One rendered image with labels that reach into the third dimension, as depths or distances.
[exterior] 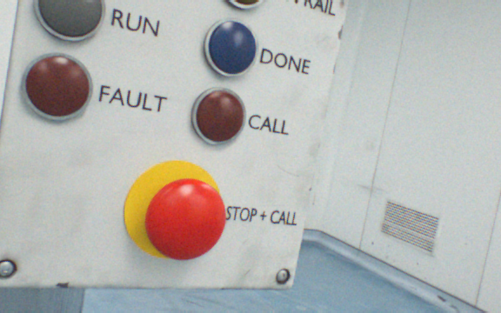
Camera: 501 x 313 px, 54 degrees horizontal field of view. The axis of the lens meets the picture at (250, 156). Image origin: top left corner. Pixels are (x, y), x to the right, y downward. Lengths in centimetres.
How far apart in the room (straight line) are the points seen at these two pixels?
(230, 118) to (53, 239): 10
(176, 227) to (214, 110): 6
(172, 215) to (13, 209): 7
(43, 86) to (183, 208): 8
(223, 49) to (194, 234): 9
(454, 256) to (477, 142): 80
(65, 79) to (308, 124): 14
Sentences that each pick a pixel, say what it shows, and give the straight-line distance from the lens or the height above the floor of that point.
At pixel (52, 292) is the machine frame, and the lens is 33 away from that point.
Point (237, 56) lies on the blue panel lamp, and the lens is 26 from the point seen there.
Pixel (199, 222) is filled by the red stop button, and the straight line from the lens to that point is 24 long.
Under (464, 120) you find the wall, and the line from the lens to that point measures 381.
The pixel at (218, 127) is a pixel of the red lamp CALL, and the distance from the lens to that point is 26.
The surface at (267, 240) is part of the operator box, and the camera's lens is 29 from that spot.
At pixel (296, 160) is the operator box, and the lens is 29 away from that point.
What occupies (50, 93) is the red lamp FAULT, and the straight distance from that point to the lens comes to 24.
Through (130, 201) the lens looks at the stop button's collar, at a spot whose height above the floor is 97.
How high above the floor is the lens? 102
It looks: 4 degrees down
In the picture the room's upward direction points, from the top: 11 degrees clockwise
